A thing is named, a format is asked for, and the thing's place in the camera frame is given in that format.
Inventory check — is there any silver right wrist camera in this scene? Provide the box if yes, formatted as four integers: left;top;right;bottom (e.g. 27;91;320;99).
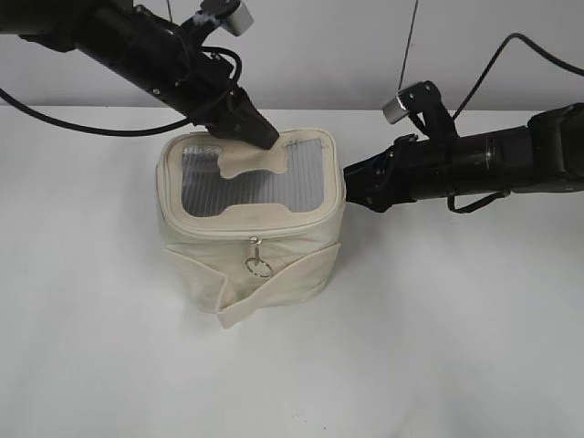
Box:
381;80;457;138

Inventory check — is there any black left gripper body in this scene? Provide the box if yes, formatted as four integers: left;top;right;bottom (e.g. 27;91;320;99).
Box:
150;46;243;132

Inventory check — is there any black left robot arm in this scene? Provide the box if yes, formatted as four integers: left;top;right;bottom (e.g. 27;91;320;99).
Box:
1;1;279;150

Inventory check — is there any metal zipper pull ring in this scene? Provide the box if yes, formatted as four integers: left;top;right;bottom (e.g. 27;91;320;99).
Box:
244;235;273;279

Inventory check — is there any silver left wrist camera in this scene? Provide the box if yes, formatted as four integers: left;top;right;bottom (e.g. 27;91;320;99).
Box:
193;0;255;37

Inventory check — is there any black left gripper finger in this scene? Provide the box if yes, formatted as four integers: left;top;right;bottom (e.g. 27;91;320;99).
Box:
207;93;278;150

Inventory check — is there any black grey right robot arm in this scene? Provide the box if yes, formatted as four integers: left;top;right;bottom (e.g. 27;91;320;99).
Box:
343;103;583;214

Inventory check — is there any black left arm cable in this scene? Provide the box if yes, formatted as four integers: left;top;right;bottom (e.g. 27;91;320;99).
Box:
0;45;243;138

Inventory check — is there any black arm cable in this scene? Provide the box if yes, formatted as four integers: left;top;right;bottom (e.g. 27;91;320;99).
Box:
446;32;584;214
0;45;243;138

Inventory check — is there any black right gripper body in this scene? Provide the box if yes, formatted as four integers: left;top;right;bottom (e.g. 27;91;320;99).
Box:
343;134;459;213

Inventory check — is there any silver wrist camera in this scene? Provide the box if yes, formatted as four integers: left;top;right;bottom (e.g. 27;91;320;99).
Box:
193;0;255;37
381;80;457;138

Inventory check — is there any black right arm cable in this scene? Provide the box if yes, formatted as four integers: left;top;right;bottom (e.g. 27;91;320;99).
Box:
446;32;584;214

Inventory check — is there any cream fabric zipper bag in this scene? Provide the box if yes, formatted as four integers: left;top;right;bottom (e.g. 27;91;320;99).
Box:
156;129;345;328

